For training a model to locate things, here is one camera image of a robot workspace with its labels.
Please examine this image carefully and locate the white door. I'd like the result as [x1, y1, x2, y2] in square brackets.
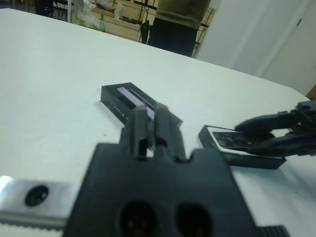
[260, 0, 316, 99]

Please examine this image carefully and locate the black box base white insert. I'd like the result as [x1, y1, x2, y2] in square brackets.
[198, 124, 287, 171]

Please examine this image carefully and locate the standing person olive sweater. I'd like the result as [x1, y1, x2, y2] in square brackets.
[147, 0, 212, 58]

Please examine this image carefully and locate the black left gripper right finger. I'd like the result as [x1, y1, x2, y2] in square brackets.
[154, 103, 186, 163]

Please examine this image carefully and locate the crumpled plastic bag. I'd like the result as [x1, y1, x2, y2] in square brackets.
[74, 0, 107, 33]

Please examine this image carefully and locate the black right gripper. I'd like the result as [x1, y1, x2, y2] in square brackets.
[234, 100, 316, 157]

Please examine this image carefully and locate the black box lid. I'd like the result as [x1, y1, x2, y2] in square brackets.
[100, 80, 183, 129]

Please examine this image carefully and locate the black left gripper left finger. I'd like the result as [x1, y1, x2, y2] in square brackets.
[120, 105, 150, 161]

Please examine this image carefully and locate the black computer tower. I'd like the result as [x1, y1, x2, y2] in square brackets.
[36, 0, 54, 15]

